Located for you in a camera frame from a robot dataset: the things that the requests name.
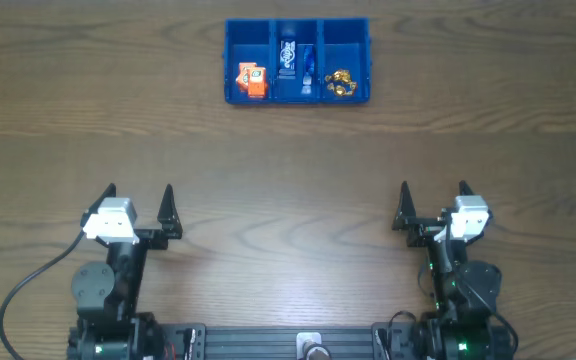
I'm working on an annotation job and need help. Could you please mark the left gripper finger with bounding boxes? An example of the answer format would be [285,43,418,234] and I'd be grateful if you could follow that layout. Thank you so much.
[79,182,118,227]
[156,182,185,240]

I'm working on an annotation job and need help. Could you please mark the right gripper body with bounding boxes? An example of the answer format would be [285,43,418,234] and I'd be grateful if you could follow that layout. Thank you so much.
[406,215,450,249]

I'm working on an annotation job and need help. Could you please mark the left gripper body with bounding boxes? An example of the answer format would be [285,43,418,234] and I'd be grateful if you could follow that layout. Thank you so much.
[133,228,170,252]

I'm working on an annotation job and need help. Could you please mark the blue candy pack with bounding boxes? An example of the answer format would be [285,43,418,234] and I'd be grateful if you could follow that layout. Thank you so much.
[278,39,298,80]
[300,43,317,97]

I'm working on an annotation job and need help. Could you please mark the blue tray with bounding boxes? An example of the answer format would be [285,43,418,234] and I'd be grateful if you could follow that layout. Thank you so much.
[222,16,373,105]

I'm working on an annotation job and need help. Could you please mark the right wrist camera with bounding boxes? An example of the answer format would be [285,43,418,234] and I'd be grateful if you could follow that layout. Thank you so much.
[434,194,492,244]

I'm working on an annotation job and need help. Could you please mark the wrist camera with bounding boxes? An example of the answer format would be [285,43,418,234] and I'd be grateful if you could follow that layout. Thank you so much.
[81,195,141,246]
[434,194,492,244]

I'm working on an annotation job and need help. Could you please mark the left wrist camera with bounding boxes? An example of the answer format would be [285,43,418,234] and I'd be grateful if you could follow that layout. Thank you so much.
[81,195,141,246]

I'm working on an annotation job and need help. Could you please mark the mounting rail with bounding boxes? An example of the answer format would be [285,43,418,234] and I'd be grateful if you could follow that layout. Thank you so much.
[66,323,515,360]

